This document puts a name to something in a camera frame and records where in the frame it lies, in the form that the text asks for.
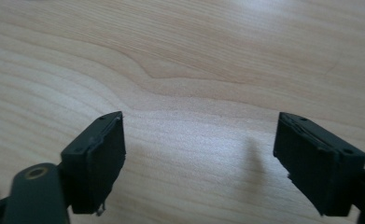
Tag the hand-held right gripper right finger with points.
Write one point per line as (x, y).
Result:
(320, 168)

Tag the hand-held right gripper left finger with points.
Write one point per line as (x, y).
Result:
(93, 165)

